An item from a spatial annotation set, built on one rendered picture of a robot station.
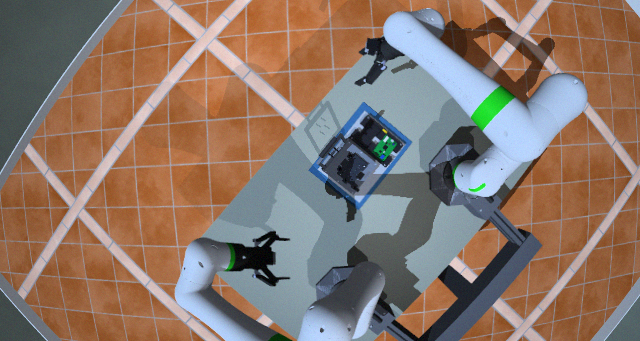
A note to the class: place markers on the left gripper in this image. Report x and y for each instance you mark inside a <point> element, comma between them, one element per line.
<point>253,258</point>

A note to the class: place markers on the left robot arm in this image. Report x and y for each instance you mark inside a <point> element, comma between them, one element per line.
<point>332,318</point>

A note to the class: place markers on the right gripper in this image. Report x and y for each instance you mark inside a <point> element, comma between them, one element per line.
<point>377,68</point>

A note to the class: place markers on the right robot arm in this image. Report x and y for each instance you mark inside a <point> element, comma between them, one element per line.
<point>520,131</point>

